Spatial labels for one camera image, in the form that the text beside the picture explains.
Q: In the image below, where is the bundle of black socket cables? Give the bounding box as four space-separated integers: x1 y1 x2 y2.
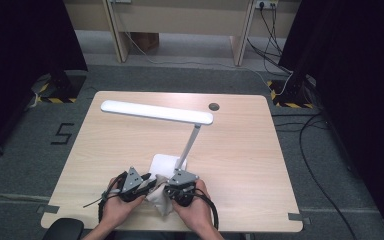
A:
246 3 293 74

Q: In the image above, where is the white desk lamp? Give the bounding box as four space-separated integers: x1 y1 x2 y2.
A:
100 99 214 183

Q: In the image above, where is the black chair seat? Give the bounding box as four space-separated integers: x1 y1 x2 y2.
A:
42 218 85 240

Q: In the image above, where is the white floor cable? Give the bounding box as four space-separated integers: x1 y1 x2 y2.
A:
123 31 294 96

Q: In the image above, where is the beige cloth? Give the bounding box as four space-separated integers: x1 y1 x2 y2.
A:
144 174 175 217

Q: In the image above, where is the black curtain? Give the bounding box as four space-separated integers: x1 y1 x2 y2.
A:
278 0 384 240
0 0 88 158

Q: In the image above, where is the right hand-held gripper cable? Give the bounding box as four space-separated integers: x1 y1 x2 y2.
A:
179 188 220 231

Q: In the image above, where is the beige wooden desk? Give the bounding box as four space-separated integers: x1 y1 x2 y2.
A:
63 0 303 67

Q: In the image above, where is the person's right hand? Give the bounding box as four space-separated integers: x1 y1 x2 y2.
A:
172 179 214 231

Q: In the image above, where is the hand-held gripper cable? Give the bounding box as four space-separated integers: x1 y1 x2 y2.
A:
179 188 220 231
82 171 128 224

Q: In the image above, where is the white wall socket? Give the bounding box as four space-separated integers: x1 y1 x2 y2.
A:
254 0 279 9

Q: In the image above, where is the grey tape piece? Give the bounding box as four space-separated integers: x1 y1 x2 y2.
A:
288 212 312 225
36 204 60 215

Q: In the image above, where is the striped yellow black stand base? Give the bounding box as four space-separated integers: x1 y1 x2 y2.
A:
267 74 316 109
29 73 87 104

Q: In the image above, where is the person's left hand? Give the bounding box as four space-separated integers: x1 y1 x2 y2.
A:
101 176 147 230

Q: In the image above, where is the brown cardboard box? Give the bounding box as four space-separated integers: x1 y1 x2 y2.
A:
129 32 160 53

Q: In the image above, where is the left hand-held gripper cable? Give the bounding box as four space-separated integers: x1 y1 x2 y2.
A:
82 171 128 224

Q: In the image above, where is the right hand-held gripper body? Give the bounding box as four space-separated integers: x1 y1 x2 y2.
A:
164 168 199 208

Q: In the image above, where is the long black floor cable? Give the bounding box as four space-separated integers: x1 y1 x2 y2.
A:
271 111 358 240

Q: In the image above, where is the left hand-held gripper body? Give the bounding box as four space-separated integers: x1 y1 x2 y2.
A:
118 166 152 203

